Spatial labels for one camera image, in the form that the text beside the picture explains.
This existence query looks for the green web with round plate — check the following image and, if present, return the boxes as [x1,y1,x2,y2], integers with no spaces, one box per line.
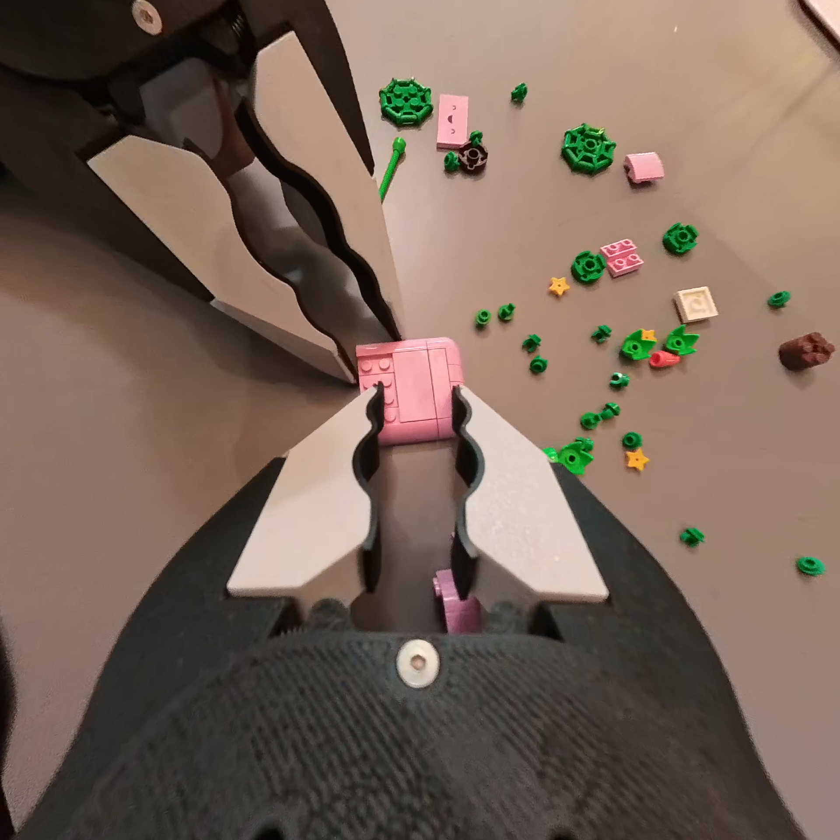
[378,77,434,130]

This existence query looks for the green flexible rod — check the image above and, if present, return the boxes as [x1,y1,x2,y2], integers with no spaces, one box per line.
[378,136,408,202]

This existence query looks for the white square tile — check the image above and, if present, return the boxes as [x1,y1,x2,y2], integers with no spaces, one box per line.
[673,286,720,325]

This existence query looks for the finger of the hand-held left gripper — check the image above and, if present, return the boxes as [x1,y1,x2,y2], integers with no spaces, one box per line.
[84,133,361,388]
[236,29,406,343]

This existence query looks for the pink curved slope brick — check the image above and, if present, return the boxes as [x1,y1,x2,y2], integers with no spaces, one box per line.
[623,151,665,189]

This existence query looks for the pink brick block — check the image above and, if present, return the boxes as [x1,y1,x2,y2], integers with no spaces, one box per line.
[356,336,468,447]

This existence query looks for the scattered small green clips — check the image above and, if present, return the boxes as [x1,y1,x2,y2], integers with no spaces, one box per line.
[444,82,826,578]

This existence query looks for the brown round brick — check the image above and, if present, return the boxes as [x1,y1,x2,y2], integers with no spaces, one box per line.
[778,332,835,373]

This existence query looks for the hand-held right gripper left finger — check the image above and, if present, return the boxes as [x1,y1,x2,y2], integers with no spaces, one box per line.
[225,384,387,601]

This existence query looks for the plain green web piece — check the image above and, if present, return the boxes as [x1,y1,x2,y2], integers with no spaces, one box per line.
[560,122,618,176]

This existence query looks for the pink smiley face tile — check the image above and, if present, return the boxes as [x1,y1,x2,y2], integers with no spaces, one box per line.
[436,93,471,151]

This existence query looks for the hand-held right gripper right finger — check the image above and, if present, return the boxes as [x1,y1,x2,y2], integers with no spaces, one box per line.
[450,385,611,605]

